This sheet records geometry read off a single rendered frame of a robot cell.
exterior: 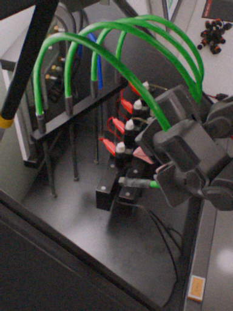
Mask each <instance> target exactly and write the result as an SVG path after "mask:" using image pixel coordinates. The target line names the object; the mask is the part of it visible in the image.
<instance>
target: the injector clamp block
mask: <svg viewBox="0 0 233 311"><path fill-rule="evenodd" d="M131 162H133V164H134V167H133V168H130V169H129V171H128V172H127V174H126V177H128V178H132V179H148V177H149V172H150V163H148V162H147V161H144V160H143V159H141V158H139V157H136V156H133V158H131ZM116 179H117V176H116V169H115V161H114V159H110V158H109V159H108V161H107V164H106V167H105V169H104V172H103V175H101V178H100V181H99V183H98V186H97V188H96V208H99V209H102V210H106V211H110V209H111V207H112V204H113V201H114V198H115V196H116ZM143 191H144V188H138V187H129V186H125V187H124V186H123V187H122V189H121V192H120V194H119V196H118V214H122V215H124V216H129V217H132V215H133V211H134V209H135V207H130V206H126V205H123V204H121V203H119V202H120V201H122V202H123V203H127V204H132V205H136V203H137V201H138V198H139V197H142V195H143Z"/></svg>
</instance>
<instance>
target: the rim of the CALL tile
mask: <svg viewBox="0 0 233 311"><path fill-rule="evenodd" d="M193 277H196V278H198V279H202V280H204V281H203V284H202V289H201V296H200V298H199V297H196V296H192V295H190V294H191V287H192V280H193ZM205 280H206V279H204V278H201V277H199V276H194V275H192V276H191V283H190V288H189V294H188V297H190V298H194V299H199V300H202V296H203V291H204V284H205Z"/></svg>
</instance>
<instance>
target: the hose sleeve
mask: <svg viewBox="0 0 233 311"><path fill-rule="evenodd" d="M151 181H154V180H149V179H132V178H126V179H125V180H124V184H125V186H129V187H138V188H151V187H150V183H151ZM151 189H152V188H151Z"/></svg>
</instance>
